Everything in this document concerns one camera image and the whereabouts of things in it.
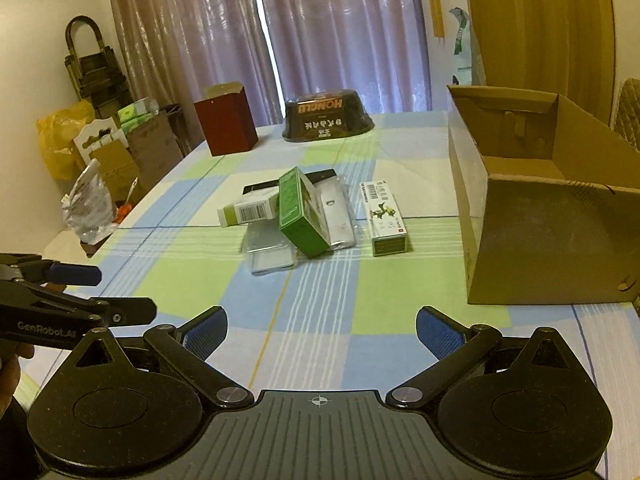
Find clear plastic phone case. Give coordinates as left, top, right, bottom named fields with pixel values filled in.
left=243, top=220, right=297, bottom=275

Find white medicine box green end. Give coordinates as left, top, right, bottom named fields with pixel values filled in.
left=360, top=180, right=408, bottom=257

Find white green barcode box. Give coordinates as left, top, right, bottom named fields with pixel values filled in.
left=218, top=188, right=279, bottom=226

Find green rectangular box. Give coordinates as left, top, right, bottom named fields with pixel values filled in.
left=279, top=167, right=330, bottom=259

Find black strip box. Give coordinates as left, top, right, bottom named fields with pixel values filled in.
left=242, top=168, right=338, bottom=198

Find person left hand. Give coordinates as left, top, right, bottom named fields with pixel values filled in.
left=0, top=342, right=35, bottom=417

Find crumpled silver foil bag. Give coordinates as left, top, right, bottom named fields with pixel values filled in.
left=61, top=158, right=117, bottom=245

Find yellow plastic bag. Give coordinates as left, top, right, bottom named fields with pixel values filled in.
left=36, top=100, right=96, bottom=181

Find checked tablecloth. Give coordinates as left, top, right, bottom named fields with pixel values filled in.
left=19, top=109, right=640, bottom=461

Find stacked cardboard boxes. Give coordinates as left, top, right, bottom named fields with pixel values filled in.
left=73, top=98, right=186, bottom=206

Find brown cardboard box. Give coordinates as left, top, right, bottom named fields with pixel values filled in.
left=448, top=86, right=639, bottom=306

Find dark wooden rack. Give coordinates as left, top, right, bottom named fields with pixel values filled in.
left=64, top=15, right=134, bottom=118

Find dark red paper bag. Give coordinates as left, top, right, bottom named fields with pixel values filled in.
left=194, top=81, right=258, bottom=156

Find black instant noodle bowl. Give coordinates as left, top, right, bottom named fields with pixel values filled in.
left=282, top=89, right=374, bottom=142

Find quilted beige chair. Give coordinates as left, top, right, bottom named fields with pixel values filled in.
left=613, top=78, right=640, bottom=151

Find green white snack bag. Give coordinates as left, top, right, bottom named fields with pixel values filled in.
left=449, top=6, right=482, bottom=86

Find wooden door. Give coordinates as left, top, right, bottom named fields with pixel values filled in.
left=468, top=0, right=616, bottom=122

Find purple curtain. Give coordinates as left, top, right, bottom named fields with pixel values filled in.
left=111, top=0, right=433, bottom=142

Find orange handled screwdriver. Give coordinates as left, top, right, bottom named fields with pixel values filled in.
left=115, top=178, right=139, bottom=224

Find wooden wall hanging strip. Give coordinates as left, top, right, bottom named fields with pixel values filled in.
left=428, top=0, right=446, bottom=39

